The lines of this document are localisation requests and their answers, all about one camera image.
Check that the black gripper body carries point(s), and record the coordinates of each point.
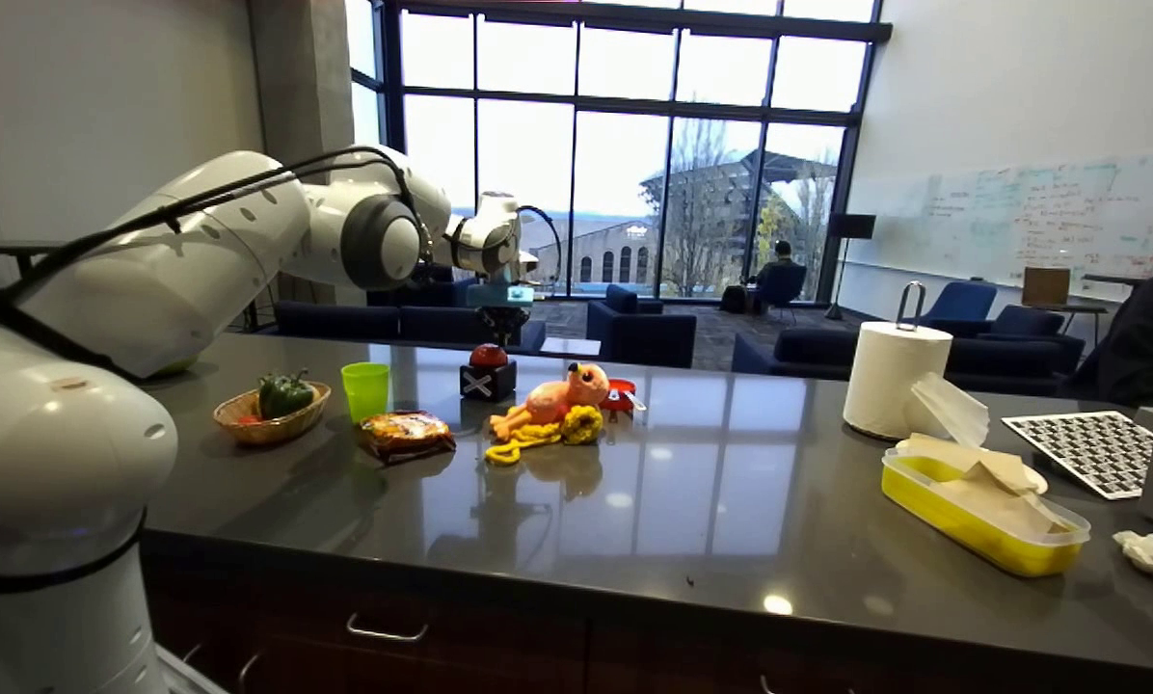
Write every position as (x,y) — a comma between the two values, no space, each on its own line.
(497,306)

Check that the black box with orange button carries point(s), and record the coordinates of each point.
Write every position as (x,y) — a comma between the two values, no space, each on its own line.
(486,377)

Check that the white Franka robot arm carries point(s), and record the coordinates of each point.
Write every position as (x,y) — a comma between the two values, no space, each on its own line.
(60,476)

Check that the low coffee table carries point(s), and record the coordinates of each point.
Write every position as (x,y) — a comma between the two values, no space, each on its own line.
(574,346)

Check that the orange and yellow plush toy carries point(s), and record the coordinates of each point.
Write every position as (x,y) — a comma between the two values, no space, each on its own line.
(553,409)

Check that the navy armchair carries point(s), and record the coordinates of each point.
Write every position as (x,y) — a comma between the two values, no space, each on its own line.
(638,334)

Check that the green plastic cup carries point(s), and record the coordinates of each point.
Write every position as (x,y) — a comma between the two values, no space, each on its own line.
(367,386)

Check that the long navy sofa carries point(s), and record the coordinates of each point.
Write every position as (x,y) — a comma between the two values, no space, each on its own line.
(358,320)

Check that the green bell pepper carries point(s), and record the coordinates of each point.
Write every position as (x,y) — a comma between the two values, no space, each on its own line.
(282,391)

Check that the woven wicker basket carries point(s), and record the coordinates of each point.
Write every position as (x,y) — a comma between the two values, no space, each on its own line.
(264,422)

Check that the distant person by window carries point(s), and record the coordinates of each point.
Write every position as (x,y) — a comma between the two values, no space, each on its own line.
(777,276)

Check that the dark navy couch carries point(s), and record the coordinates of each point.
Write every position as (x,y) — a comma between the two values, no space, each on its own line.
(1024,348)
(799,348)

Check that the white paper towel roll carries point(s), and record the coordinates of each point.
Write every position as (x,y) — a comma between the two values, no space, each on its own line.
(892,378)

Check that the bright blue chair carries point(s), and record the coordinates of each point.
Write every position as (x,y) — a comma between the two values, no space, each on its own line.
(963,302)

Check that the yellow plastic container with lid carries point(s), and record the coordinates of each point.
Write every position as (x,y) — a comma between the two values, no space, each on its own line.
(982,505)

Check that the wooden chair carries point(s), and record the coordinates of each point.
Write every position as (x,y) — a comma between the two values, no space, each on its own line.
(1048,288)

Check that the black and white checkerboard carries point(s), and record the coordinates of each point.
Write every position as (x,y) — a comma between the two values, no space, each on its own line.
(1097,449)

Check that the seated person in dark clothes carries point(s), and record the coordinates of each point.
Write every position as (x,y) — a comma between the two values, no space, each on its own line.
(1148,339)

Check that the teal wrist camera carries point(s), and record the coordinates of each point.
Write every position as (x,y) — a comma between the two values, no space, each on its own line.
(521,293)

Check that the black window frame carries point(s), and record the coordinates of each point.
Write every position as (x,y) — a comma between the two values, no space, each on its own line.
(575,107)

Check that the black wall speaker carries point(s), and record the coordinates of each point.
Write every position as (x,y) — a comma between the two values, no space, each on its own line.
(856,226)

